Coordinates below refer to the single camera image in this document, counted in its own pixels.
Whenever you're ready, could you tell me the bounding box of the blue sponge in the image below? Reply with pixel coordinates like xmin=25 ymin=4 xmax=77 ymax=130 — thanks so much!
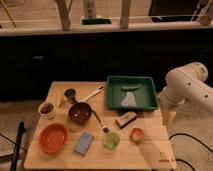
xmin=74 ymin=132 xmax=94 ymax=155

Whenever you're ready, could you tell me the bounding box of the black pole stand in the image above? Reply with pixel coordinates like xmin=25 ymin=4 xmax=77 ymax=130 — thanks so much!
xmin=10 ymin=122 xmax=25 ymax=171

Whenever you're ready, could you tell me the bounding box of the green cup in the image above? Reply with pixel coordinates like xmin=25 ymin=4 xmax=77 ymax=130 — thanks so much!
xmin=104 ymin=132 xmax=120 ymax=149

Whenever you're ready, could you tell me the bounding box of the orange bowl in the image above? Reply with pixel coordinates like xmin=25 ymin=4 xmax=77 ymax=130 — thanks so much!
xmin=39 ymin=123 xmax=68 ymax=155

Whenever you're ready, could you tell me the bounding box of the wooden table board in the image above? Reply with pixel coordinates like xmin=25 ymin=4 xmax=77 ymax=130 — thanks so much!
xmin=23 ymin=81 xmax=178 ymax=171

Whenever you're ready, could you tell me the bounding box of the green pea pod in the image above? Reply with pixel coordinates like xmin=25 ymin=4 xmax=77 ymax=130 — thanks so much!
xmin=121 ymin=84 xmax=143 ymax=91

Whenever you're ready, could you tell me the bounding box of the purple bowl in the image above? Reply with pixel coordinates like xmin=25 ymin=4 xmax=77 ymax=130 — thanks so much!
xmin=68 ymin=102 xmax=92 ymax=125

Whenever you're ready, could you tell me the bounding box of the small brush tool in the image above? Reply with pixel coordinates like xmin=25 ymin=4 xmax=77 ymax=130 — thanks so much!
xmin=93 ymin=110 xmax=109 ymax=133

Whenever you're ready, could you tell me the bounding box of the dark metal cup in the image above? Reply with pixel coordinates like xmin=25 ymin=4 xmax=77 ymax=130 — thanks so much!
xmin=64 ymin=88 xmax=76 ymax=104

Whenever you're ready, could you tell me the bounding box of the black floor cable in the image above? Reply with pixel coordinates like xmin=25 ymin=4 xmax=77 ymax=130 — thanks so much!
xmin=168 ymin=132 xmax=213 ymax=171

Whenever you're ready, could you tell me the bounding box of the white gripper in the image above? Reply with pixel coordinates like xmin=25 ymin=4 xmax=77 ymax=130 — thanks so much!
xmin=158 ymin=88 xmax=176 ymax=126

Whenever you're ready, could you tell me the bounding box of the wooden block eraser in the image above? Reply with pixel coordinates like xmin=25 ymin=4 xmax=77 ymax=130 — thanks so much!
xmin=115 ymin=112 xmax=137 ymax=129

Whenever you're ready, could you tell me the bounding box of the yellow banana piece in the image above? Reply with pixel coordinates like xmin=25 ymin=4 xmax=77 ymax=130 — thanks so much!
xmin=56 ymin=91 xmax=62 ymax=107

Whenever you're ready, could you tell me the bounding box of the green plastic tray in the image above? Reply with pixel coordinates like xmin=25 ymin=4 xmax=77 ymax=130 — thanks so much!
xmin=106 ymin=76 xmax=159 ymax=112

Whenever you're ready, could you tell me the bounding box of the white cup with contents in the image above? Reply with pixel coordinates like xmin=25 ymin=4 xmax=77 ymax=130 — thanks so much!
xmin=38 ymin=102 xmax=56 ymax=119

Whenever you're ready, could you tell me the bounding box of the green box on shelf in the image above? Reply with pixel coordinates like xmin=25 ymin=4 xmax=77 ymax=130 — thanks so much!
xmin=82 ymin=18 xmax=111 ymax=25

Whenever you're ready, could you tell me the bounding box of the red yellow apple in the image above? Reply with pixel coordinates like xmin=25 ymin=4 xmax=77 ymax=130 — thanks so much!
xmin=130 ymin=128 xmax=144 ymax=143

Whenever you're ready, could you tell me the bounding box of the white crumpled cloth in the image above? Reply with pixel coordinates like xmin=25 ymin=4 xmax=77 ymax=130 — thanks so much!
xmin=121 ymin=92 xmax=137 ymax=107

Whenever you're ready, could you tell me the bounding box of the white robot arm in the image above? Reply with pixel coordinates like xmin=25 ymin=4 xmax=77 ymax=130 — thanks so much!
xmin=158 ymin=62 xmax=213 ymax=126

